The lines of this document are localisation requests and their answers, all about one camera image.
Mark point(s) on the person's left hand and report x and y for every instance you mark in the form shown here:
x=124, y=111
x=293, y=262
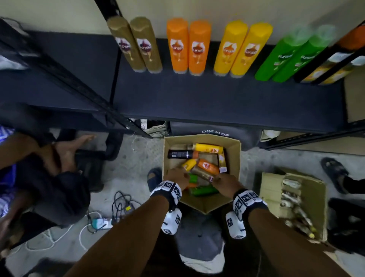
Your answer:
x=178, y=177

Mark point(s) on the person's right hand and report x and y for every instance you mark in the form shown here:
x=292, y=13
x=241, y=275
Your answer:
x=226, y=184

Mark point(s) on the small orange shampoo bottle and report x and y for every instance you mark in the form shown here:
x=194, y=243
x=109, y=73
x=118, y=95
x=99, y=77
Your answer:
x=208, y=167
x=177, y=45
x=191, y=185
x=199, y=48

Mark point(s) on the small yellow shampoo bottle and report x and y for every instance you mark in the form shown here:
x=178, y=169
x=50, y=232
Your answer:
x=208, y=148
x=189, y=165
x=229, y=48
x=249, y=52

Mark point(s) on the small gold shampoo bottle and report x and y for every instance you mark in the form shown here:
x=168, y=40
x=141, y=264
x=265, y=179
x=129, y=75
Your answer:
x=146, y=45
x=202, y=174
x=127, y=45

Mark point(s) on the brown cardboard box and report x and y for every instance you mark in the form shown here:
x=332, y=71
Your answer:
x=171, y=142

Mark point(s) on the person's right forearm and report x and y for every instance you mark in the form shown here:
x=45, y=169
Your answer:
x=291, y=245

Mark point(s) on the person's left forearm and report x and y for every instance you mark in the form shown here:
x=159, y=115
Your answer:
x=122, y=242

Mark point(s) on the person's blue sandal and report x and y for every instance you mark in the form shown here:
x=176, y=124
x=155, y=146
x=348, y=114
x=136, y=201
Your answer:
x=154, y=178

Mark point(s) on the pale cardboard carton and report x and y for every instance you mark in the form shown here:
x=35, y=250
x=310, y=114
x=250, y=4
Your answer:
x=271, y=188

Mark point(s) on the person's dark trousers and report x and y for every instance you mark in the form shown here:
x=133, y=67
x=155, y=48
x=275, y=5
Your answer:
x=245, y=256

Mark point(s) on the left wristband with marker tags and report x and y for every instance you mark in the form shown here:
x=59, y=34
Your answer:
x=165, y=192

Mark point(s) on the wristband with marker tags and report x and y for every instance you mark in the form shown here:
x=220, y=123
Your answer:
x=248, y=202
x=165, y=192

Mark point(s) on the right wristband with marker tags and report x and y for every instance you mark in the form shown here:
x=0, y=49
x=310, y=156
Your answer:
x=248, y=202

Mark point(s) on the patterned fabric bag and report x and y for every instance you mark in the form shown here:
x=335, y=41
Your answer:
x=158, y=129

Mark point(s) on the black printed bag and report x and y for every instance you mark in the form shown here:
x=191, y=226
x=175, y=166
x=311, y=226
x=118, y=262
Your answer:
x=245, y=134

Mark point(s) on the grey round stool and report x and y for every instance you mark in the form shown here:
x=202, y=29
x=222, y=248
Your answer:
x=199, y=237

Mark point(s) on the white plastic jug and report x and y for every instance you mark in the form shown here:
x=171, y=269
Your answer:
x=269, y=134

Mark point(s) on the pile of pale wrapped packets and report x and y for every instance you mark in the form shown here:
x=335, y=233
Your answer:
x=296, y=205

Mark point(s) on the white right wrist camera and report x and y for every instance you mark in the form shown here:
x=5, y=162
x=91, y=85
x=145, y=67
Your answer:
x=235, y=225

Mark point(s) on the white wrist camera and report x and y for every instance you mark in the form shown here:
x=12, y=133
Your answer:
x=235, y=225
x=171, y=221

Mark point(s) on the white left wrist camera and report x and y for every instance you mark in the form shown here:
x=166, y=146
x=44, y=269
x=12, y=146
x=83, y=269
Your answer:
x=171, y=221

